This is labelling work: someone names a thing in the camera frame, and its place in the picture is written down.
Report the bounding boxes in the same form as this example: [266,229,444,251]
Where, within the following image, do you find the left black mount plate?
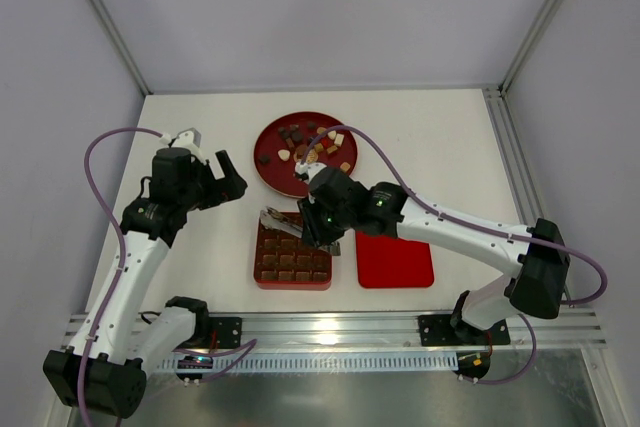
[209,316,243,351]

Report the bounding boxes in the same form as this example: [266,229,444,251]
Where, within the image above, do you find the black mount plate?
[209,316,243,351]
[417,314,459,347]

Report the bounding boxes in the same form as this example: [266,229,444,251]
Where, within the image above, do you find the aluminium rail frame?
[152,308,607,378]

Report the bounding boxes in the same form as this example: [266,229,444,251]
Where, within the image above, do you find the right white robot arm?
[294,163,570,344]

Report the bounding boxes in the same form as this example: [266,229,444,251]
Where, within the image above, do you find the right black mount plate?
[417,314,459,347]

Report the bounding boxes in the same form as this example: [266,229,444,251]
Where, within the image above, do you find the white cube chocolate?
[334,134,345,147]

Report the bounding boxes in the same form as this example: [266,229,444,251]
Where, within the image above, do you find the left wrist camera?
[169,128,205,163]

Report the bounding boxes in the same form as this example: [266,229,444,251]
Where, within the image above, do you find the red chocolate box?
[253,212,333,291]

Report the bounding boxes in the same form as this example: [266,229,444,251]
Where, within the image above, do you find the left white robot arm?
[43,147,247,423]

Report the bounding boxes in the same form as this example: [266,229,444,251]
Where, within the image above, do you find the metal tongs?
[259,206,341,257]

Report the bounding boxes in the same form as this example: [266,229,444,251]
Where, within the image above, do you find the round brown chocolate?
[295,145,311,157]

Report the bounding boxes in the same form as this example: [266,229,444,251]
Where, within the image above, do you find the red box lid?
[355,232,435,289]

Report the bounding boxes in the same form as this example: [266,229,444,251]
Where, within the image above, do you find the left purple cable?
[77,126,171,427]

